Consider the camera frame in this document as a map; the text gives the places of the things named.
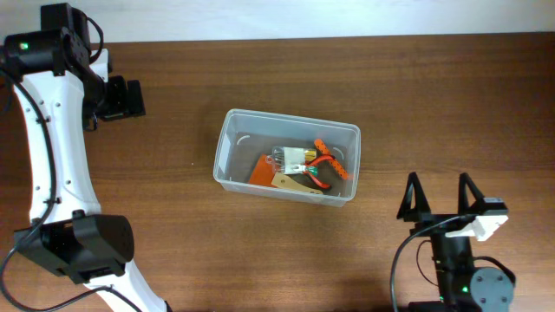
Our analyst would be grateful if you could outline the clear plastic container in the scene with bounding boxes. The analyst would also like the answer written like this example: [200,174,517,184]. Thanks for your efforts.
[213,109,361,207]

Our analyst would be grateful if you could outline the red scraper wooden handle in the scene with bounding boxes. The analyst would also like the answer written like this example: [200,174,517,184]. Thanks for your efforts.
[248,154,323,195]

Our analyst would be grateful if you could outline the clear bag of wall plugs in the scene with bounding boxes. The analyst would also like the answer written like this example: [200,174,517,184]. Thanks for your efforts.
[265,146,317,175]

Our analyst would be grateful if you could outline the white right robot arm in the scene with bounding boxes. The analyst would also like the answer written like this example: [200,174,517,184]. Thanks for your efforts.
[389,172,516,311]

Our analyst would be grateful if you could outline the orange bit holder strip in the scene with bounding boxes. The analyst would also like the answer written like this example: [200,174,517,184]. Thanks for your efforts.
[314,139,353,180]

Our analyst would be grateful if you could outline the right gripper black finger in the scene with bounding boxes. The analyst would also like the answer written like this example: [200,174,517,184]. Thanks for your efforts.
[396,172,432,220]
[457,172,486,215]

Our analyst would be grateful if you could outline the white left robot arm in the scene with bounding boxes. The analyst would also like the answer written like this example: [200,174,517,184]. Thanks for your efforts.
[1,3,169,311]

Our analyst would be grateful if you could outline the red handled pliers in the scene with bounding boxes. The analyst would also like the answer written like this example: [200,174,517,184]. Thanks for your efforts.
[292,154,336,190]

